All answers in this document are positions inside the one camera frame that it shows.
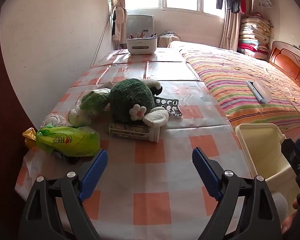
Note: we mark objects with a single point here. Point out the small white carton box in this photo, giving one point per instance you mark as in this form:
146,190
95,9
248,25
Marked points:
108,85

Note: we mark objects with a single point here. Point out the paper-label canister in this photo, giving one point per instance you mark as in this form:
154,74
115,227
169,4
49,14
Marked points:
132,132

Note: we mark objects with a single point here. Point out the white plastic bag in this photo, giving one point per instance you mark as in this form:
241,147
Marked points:
32,163

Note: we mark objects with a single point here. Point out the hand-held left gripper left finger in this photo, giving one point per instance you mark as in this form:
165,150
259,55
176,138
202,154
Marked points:
95,172

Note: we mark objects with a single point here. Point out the striped bedspread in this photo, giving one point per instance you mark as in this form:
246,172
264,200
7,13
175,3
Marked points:
230,72

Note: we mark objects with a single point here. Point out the beige hanging garment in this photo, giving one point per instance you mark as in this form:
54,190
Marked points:
120,23

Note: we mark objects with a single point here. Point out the stack of folded quilts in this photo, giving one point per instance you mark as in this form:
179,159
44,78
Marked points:
255,35

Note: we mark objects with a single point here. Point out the gold foil wrapper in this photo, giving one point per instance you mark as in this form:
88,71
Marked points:
30,136

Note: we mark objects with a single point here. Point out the plastic-wrapped napa cabbage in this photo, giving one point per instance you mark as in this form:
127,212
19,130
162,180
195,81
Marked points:
92,101

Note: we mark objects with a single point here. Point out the green plush toy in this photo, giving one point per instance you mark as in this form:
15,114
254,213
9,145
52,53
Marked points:
130,97

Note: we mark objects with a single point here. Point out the spotted fabric pouf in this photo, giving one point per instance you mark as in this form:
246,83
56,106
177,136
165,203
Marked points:
167,39

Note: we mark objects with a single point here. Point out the blue white lint brush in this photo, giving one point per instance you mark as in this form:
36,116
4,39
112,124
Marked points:
260,90

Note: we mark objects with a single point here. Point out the white floor appliance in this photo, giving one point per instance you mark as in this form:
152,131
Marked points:
140,23

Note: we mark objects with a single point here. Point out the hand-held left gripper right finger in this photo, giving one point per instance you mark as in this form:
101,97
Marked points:
205,175

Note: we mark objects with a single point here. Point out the wooden headboard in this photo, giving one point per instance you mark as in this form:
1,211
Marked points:
290,65

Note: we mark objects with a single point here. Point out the person's right hand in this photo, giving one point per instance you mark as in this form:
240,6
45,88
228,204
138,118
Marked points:
288,223

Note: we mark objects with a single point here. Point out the person's grey garment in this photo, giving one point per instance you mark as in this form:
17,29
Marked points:
280,205

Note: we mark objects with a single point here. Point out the cream plastic trash bin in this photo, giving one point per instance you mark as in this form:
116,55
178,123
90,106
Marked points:
262,150

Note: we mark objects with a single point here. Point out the green plastic bag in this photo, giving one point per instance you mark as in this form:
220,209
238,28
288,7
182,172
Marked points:
70,140

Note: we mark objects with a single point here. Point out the silver dotted wrapper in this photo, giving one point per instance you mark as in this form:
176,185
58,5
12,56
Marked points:
170,106

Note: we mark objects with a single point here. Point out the white sheep plush toy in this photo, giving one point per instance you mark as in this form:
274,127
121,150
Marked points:
150,83

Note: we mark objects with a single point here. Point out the white foam fruit net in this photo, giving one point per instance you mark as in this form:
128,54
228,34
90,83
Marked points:
52,120

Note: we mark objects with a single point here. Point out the white desk organizer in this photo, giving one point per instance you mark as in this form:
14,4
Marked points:
141,45

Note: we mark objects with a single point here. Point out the orange checkered tablecloth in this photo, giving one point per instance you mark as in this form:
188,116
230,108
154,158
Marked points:
150,155

